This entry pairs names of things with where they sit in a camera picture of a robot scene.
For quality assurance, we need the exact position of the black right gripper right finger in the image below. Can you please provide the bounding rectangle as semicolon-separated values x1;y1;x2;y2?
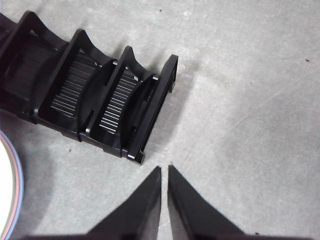
167;164;320;240

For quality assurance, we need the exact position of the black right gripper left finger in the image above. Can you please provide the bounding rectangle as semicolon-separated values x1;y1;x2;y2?
23;165;162;240

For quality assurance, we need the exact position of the blue round plate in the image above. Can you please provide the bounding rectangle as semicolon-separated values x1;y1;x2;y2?
0;129;25;238

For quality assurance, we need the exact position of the pink round plate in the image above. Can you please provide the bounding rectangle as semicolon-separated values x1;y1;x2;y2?
0;133;20;235

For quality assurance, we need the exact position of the black plastic dish rack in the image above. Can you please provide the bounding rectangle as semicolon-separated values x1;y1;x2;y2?
0;10;180;167

